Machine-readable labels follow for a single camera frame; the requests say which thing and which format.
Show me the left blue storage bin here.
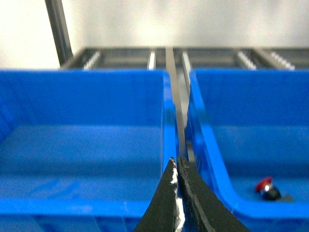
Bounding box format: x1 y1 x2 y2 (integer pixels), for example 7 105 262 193
0 70 178 232

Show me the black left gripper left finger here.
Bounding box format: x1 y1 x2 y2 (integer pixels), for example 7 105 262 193
134 157 185 232

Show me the red mushroom push button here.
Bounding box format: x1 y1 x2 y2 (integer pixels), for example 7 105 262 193
254 176 295 202

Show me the blue plastic storage bin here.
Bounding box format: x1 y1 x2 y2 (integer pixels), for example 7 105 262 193
186 69 309 232

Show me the metal roller rack shelf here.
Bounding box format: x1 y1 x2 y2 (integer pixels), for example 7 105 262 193
44 0 296 162

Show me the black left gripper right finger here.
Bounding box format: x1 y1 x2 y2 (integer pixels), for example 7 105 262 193
177 157 249 232

